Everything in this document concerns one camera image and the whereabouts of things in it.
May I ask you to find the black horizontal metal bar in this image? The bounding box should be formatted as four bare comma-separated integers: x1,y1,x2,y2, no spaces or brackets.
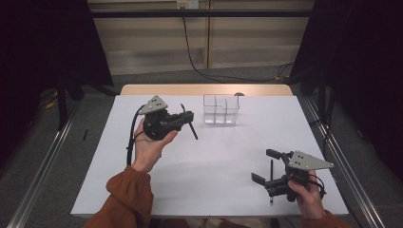
89,9,315,18

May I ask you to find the aluminium floor rail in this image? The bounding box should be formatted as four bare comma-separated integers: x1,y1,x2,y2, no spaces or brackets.
6,101,82,228
302,96,388,228

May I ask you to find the white wall outlet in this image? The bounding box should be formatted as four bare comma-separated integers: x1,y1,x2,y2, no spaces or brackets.
176,0,200,10

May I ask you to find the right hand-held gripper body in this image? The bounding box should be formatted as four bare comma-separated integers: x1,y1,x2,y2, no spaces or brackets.
283,150,336,203

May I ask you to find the black stand post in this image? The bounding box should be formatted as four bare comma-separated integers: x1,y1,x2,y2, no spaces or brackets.
56,70,69,131
317,67,329,122

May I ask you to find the black curtain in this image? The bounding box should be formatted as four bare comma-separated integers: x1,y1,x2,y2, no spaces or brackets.
0,0,114,169
289,0,403,183

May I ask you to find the black pen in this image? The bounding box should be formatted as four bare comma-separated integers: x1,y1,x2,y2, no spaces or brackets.
269,159,275,206

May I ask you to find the clear acrylic organizer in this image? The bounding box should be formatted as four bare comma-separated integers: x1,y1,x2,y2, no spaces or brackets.
202,93,240,125

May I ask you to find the long black wall cable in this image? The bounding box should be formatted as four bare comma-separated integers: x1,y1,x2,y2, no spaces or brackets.
181,8,296,84

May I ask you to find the person's left hand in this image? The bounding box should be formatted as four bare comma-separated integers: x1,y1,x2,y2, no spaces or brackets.
131,118,179,174

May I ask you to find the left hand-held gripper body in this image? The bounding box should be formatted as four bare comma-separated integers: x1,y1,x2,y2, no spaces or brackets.
138,95,184,142

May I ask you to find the thin black floor cable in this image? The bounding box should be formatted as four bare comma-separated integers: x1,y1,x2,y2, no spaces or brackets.
308,91,336,156

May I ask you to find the person's right hand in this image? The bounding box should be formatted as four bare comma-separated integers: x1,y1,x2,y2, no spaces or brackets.
287,170,327,221

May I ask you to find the right hand-held gripper cable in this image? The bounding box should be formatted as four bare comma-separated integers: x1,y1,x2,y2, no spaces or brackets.
305,174,327,200

